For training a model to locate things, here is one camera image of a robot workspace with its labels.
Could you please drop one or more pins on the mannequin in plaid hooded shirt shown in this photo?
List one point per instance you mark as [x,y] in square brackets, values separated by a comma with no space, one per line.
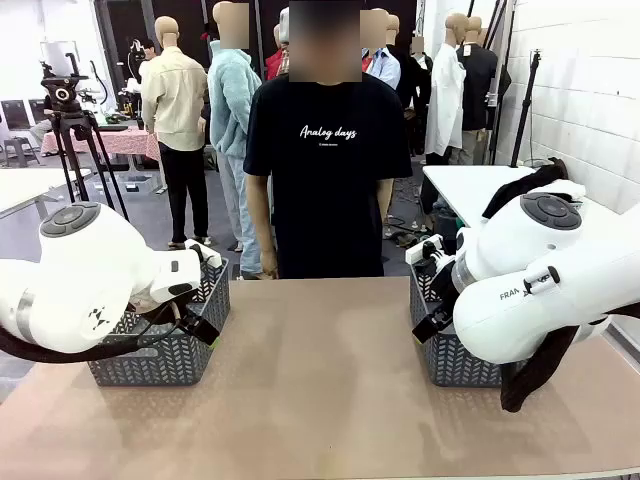
[277,62]

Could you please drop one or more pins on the figure in black jacket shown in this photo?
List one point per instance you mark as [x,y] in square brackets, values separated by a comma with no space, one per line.
[420,100]

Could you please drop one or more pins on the person in black T-shirt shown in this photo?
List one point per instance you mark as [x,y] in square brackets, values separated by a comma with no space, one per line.
[325,200]

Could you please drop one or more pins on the mannequin in cream shirt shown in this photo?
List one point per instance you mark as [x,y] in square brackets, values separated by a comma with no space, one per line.
[175,110]

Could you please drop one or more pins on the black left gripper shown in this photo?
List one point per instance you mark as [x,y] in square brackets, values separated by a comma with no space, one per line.
[185,311]

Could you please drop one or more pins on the mannequin in blue shirt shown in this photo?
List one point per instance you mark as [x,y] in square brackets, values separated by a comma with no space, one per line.
[382,65]

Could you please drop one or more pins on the person's left forearm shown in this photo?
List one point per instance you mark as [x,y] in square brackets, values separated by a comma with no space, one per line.
[385,200]

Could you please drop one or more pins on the table with red chequered cloth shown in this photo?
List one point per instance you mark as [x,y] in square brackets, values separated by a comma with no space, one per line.
[120,142]

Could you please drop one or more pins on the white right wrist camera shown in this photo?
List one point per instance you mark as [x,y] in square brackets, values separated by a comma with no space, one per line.
[422,250]

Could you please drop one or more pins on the white desk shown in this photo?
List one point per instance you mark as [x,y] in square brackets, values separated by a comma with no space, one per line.
[30,187]

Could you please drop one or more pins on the mannequin in light blue fleece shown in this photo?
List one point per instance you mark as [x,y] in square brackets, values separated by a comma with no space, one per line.
[232,110]

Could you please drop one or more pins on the grey plastic woven basket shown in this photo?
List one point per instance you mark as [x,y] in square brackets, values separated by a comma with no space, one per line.
[450,367]
[165,360]

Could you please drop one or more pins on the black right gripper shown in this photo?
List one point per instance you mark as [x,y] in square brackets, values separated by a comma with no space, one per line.
[442,292]

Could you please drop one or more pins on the grey metal stool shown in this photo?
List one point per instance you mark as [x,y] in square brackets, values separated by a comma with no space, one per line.
[20,150]

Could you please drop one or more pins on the mannequin in white coat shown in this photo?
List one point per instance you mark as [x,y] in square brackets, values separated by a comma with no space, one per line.
[445,105]

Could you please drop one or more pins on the person's right forearm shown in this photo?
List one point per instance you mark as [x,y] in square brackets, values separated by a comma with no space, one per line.
[257,215]

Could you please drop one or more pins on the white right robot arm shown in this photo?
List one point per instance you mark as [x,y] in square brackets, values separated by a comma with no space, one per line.
[550,280]

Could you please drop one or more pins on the black camera tripod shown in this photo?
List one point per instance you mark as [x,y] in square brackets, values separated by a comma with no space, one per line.
[65,120]

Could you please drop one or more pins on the black light stand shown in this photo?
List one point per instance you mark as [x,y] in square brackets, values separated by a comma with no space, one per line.
[525,110]

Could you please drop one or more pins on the brown cloth by wall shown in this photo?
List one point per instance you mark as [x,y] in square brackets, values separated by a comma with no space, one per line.
[559,167]

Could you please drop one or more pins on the mannequin in black shirt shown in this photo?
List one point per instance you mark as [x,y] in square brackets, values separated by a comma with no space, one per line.
[480,90]

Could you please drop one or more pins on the person's right hand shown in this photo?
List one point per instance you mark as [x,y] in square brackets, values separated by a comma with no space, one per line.
[269,265]

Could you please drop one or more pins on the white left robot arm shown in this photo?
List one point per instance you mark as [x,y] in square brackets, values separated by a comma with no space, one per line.
[85,270]

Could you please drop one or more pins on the white side table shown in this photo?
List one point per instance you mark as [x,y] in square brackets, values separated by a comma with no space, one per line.
[465,190]

